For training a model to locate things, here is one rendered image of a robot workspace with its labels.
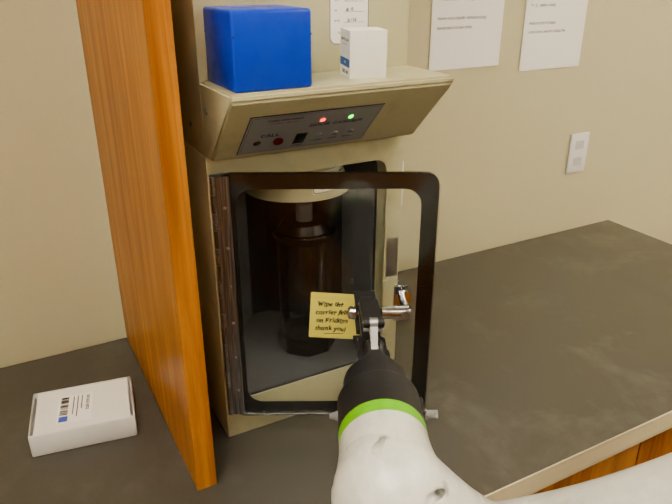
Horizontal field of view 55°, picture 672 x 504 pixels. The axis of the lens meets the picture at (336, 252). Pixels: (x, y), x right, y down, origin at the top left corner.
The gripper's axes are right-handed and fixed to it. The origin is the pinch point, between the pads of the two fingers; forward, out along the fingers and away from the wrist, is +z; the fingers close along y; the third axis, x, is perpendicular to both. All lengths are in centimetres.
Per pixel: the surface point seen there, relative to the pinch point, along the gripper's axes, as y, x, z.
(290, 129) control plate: 25.2, 10.0, 3.4
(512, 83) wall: 17, -43, 86
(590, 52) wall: 23, -66, 98
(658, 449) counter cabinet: -38, -57, 15
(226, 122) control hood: 27.5, 17.3, -2.7
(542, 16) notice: 33, -49, 89
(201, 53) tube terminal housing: 34.5, 21.0, 5.4
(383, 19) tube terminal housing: 37.6, -3.1, 17.6
